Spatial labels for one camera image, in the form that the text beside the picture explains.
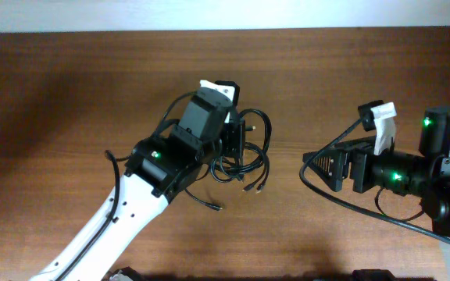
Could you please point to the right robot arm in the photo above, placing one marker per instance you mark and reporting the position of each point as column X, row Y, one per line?
column 426, row 176

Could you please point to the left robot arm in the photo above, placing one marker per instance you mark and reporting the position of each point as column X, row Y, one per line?
column 157, row 170

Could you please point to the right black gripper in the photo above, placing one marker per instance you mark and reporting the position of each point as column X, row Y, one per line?
column 357, row 170

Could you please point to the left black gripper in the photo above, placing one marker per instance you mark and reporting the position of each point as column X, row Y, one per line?
column 233, row 129

